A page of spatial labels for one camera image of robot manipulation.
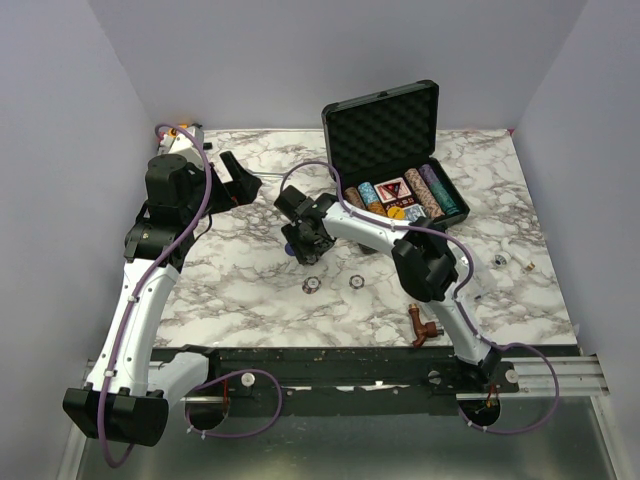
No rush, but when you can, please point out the yellow big blind button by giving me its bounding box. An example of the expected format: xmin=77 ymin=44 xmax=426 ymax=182
xmin=387 ymin=206 xmax=406 ymax=220

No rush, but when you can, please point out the brown chip stack row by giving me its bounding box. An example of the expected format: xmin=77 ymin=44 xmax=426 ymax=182
xmin=343 ymin=187 xmax=367 ymax=210

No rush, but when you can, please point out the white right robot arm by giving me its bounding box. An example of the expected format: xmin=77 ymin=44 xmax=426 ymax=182
xmin=275 ymin=186 xmax=500 ymax=392

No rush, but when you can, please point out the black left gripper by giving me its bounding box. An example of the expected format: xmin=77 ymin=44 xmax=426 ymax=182
xmin=182 ymin=151 xmax=262 ymax=224

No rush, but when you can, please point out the brown faucet tap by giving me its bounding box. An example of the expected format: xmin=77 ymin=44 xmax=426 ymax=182
xmin=408 ymin=303 xmax=444 ymax=349

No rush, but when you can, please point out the black poker set case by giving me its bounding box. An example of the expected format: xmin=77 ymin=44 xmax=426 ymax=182
xmin=322 ymin=80 xmax=470 ymax=228

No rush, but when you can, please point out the clear plastic bag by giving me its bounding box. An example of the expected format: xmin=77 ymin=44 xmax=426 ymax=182
xmin=457 ymin=249 xmax=494 ymax=304

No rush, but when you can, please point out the teal chip stack row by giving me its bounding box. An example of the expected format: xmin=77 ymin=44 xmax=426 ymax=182
xmin=429 ymin=182 xmax=460 ymax=215

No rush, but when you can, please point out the white brass small fitting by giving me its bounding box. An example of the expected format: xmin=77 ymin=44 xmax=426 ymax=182
xmin=513 ymin=252 xmax=535 ymax=271

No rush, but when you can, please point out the blue ten poker chip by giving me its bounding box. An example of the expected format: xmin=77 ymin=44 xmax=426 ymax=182
xmin=302 ymin=276 xmax=321 ymax=294
xmin=349 ymin=274 xmax=365 ymax=289

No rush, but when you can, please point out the blue playing card deck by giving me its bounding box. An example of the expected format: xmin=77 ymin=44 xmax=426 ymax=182
xmin=403 ymin=204 xmax=430 ymax=222

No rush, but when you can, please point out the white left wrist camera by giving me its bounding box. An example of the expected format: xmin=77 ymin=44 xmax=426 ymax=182
xmin=157 ymin=125 xmax=204 ymax=165

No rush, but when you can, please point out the silver open-end wrench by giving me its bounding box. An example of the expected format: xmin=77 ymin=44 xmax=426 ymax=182
xmin=253 ymin=171 xmax=285 ymax=178

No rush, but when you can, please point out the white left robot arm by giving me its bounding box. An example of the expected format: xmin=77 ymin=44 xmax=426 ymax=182
xmin=62 ymin=151 xmax=262 ymax=447

